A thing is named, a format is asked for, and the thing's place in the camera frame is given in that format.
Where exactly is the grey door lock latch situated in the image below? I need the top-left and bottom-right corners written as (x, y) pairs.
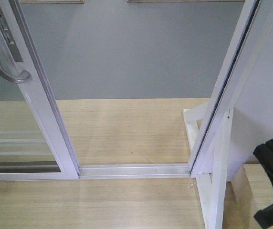
top-left (0, 7), bottom-right (23, 62)

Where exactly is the grey curved door handle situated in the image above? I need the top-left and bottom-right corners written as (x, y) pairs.
top-left (0, 59), bottom-right (31, 84)

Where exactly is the white door frame post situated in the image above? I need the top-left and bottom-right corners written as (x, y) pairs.
top-left (189, 0), bottom-right (273, 179)

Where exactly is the light wooden box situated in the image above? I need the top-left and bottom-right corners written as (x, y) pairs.
top-left (222, 164), bottom-right (273, 229)

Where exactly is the white sliding glass door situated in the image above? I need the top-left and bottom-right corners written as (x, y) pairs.
top-left (0, 0), bottom-right (79, 181)

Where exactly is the white wooden support brace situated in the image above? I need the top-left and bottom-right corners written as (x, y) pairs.
top-left (194, 109), bottom-right (233, 229)

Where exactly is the aluminium floor door track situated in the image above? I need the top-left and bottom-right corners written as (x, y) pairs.
top-left (79, 163), bottom-right (190, 180)

